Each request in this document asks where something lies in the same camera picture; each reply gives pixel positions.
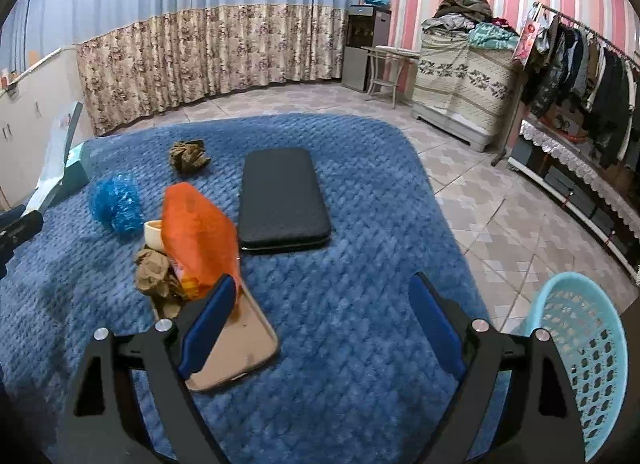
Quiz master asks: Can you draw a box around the small round side table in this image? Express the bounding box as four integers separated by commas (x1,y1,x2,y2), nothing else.
360,45,420,108

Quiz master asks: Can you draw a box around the pile of folded clothes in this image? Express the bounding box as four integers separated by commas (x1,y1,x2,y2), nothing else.
422,0,521,49

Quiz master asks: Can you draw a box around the light blue plastic basket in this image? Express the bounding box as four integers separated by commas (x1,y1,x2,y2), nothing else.
515,274,628,464

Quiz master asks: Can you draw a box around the grey water dispenser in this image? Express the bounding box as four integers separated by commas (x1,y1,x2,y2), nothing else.
341,4,392,92

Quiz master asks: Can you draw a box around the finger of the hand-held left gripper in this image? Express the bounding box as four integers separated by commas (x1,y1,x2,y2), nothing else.
0,211,45,251

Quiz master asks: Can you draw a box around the white lace cloth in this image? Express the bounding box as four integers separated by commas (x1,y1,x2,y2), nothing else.
520,119,640,239

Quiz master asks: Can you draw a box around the olive paper ball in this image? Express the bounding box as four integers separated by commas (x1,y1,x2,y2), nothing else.
169,140,212,175

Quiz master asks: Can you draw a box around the brown phone case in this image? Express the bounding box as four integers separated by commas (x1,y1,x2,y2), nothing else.
155,289,281,394

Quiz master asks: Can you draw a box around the metal clothes rack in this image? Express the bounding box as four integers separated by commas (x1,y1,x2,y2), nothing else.
492,2,640,167

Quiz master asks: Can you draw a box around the patterned cloth cover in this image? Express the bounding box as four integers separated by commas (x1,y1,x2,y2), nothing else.
414,28,521,132

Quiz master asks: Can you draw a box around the white cupboard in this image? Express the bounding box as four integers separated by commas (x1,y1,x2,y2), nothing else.
0,46,96,215

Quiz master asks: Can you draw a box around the pink hanging bag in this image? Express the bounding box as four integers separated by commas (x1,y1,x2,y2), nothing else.
512,14,546,62

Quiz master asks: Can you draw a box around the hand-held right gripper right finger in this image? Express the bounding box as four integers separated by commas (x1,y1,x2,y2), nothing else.
408,272,586,464

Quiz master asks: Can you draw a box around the orange plastic bag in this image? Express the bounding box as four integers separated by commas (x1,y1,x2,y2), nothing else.
161,183,242,301

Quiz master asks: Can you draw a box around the white carton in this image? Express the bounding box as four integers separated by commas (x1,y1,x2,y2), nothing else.
22,101,85,217

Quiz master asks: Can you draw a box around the black leather wallet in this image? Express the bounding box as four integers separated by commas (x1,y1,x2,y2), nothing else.
236,147,332,255

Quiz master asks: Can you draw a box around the printed cardboard box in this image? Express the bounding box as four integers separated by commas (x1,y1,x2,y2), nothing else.
542,104,596,145

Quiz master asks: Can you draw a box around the blue woven blanket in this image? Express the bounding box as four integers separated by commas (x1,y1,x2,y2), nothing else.
0,112,511,464

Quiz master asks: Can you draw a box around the blue plastic wrap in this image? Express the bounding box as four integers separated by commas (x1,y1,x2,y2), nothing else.
89,171,146,235

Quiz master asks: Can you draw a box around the row of hanging clothes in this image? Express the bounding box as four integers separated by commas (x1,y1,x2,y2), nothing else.
522,14,640,179

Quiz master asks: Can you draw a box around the brown paper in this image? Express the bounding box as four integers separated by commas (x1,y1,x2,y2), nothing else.
134,249,188,319

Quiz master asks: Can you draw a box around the teal tissue box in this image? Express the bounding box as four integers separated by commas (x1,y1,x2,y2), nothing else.
62,141,93,195

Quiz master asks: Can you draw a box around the low glass door cabinet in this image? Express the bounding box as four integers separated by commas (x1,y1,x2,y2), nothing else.
507,119,640,275

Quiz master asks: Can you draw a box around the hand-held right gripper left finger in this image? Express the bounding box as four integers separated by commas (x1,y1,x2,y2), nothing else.
64,274,238,464

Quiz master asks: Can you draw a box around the grey plastic drawer cabinet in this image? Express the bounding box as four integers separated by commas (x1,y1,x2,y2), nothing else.
412,104,501,153

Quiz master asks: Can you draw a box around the blue and floral curtain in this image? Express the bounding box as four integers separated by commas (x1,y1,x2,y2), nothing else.
0,0,363,137

